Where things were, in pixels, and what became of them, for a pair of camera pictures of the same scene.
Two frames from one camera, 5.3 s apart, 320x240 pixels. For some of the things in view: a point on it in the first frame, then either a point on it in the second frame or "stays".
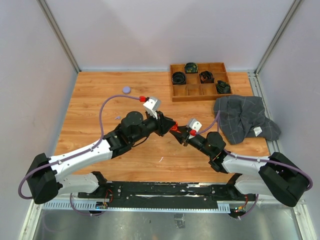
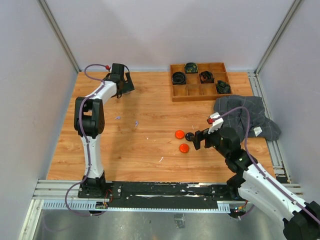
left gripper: x=164 y=124 -> x=128 y=86
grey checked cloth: x=242 y=116 stays
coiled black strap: x=179 y=78 stays
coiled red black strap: x=206 y=77 stays
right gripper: x=184 y=136 -> x=200 y=135
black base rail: x=193 y=194 stays
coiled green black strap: x=191 y=67 stays
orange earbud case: x=175 y=128 -> x=184 y=148
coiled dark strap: x=223 y=87 stays
